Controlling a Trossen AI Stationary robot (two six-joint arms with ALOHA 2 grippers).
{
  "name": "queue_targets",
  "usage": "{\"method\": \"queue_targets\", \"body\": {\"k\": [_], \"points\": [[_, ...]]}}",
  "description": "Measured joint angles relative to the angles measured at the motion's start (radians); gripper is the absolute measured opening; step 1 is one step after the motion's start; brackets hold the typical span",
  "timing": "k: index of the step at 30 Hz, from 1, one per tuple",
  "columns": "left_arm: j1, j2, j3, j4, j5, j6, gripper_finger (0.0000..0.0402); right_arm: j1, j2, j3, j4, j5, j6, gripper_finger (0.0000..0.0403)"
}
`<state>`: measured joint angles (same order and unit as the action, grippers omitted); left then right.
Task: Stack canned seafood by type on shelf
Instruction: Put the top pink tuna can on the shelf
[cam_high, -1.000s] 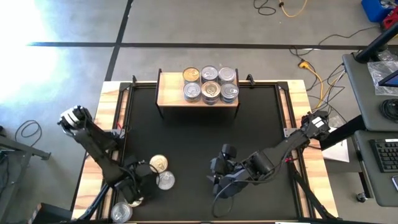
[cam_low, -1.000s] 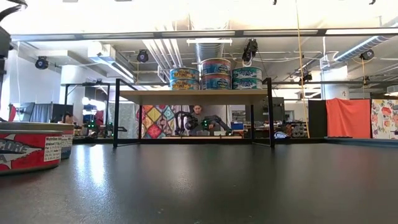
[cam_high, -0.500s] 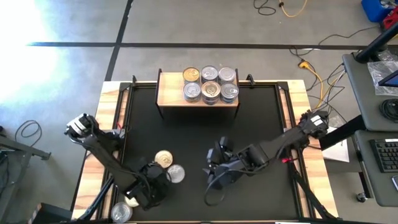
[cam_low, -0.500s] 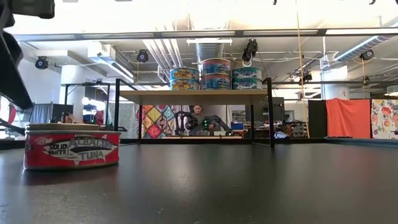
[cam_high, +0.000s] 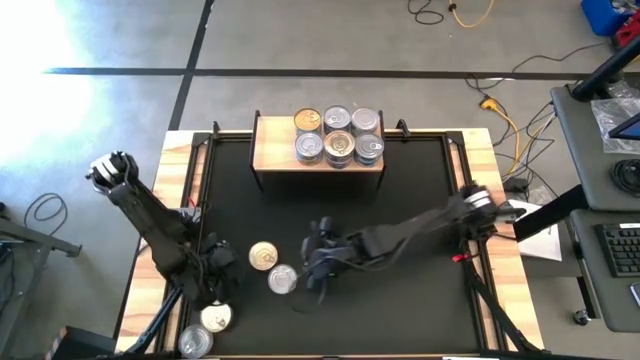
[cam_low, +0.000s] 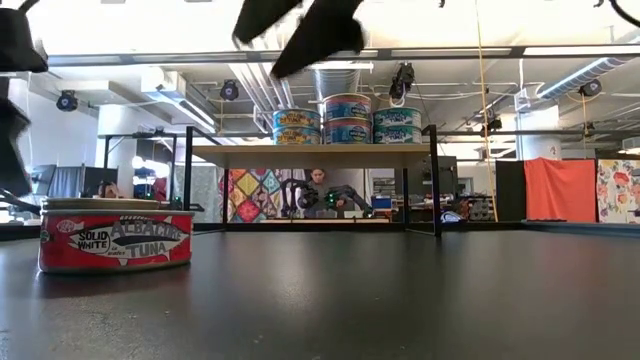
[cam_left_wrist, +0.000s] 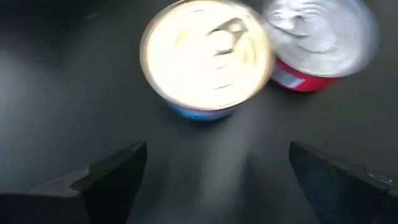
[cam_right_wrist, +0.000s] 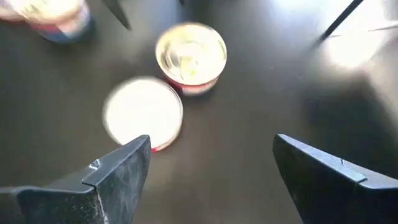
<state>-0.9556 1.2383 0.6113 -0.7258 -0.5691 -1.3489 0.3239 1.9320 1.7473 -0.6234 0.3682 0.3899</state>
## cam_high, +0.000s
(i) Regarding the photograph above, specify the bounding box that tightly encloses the coiled black cable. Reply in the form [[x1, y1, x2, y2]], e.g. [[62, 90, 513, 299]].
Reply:
[[609, 157, 640, 197]]

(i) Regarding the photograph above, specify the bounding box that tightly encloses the green label gold lid can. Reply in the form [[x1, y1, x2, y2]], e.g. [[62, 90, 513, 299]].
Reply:
[[293, 107, 323, 135]]

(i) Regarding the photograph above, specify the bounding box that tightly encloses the black metal table frame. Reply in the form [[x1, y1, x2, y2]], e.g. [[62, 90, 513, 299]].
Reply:
[[114, 119, 546, 360]]

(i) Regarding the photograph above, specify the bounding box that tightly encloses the grey metal stand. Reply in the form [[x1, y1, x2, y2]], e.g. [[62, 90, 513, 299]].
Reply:
[[0, 219, 84, 360]]

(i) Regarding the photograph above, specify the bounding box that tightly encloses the multicolour label tuna can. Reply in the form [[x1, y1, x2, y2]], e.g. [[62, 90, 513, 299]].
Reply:
[[294, 131, 325, 161]]

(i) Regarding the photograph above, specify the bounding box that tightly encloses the red object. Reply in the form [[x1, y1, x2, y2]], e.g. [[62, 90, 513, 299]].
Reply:
[[614, 22, 640, 49]]

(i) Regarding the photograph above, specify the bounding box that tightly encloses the red label can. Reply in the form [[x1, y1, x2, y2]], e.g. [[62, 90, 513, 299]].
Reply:
[[266, 263, 299, 296]]

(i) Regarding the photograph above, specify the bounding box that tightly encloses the clear plastic bag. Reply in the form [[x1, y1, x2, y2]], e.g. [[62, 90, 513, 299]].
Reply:
[[589, 97, 640, 154]]

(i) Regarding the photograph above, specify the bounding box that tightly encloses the long black floor cable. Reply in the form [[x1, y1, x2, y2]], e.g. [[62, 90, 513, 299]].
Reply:
[[464, 42, 611, 94]]

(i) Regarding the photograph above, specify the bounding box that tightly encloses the blue screen monitor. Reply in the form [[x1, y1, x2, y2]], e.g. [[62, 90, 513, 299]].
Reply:
[[607, 112, 640, 141]]

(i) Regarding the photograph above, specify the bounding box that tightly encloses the yellow extension cable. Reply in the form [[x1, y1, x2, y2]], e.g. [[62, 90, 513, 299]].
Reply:
[[479, 97, 524, 179]]

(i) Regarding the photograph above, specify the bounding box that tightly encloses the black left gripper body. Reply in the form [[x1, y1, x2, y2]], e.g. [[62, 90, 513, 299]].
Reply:
[[192, 244, 241, 301]]

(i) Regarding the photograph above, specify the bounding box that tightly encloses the yellow floor cable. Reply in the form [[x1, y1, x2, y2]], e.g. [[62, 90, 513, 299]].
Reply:
[[448, 0, 496, 29]]

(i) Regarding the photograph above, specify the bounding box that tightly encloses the blue label tuna can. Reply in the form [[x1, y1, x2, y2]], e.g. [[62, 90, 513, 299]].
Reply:
[[322, 104, 353, 134]]

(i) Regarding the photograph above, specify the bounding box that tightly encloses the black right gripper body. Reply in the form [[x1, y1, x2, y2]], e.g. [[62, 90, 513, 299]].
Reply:
[[300, 233, 362, 276]]

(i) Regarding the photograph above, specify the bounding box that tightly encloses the black cable loop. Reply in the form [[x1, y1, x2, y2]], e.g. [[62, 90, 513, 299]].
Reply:
[[23, 192, 69, 236]]

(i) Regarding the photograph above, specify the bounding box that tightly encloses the blue plastic bin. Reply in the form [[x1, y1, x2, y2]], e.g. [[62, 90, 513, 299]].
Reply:
[[579, 0, 632, 37]]

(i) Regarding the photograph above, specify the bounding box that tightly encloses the black table mat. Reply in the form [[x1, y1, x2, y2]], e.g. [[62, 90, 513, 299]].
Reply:
[[198, 138, 482, 354]]

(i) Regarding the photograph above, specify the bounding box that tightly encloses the black stand leg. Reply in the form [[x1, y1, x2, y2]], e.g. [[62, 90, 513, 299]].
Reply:
[[512, 183, 586, 244]]

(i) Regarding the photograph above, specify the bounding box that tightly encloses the white paper sheet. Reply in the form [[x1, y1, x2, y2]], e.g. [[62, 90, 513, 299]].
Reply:
[[507, 199, 564, 262]]

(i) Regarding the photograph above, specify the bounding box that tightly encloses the silver lid can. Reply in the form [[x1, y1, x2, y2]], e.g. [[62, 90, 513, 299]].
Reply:
[[176, 323, 213, 359]]

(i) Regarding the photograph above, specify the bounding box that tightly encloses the grey desk surface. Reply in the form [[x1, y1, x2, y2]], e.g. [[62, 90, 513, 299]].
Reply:
[[549, 82, 640, 211], [567, 207, 640, 334]]

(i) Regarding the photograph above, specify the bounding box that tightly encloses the wooden shelf with black legs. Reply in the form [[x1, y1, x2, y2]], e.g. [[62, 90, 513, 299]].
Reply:
[[248, 108, 387, 194]]

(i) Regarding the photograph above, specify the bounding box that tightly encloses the black box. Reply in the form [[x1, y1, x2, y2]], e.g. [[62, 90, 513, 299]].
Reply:
[[49, 324, 119, 360]]

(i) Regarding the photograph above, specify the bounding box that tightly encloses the black keyboard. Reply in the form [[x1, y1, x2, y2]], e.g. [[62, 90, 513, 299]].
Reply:
[[593, 222, 640, 279]]

